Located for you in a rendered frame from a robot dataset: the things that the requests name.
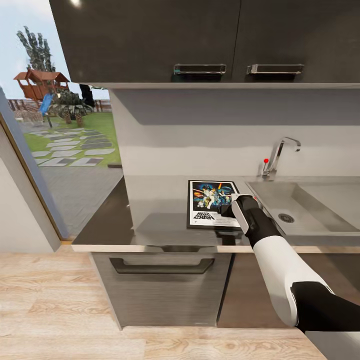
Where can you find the drop in sink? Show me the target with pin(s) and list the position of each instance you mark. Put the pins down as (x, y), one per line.
(312, 208)

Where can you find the fixed window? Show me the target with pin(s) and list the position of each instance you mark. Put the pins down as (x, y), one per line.
(63, 133)

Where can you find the poster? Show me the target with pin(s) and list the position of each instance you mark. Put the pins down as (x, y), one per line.
(204, 197)

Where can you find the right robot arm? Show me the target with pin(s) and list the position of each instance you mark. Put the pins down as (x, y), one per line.
(300, 297)

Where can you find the dishwasher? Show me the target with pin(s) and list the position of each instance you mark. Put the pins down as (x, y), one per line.
(175, 289)

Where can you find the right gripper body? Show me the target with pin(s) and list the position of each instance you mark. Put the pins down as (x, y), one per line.
(226, 211)

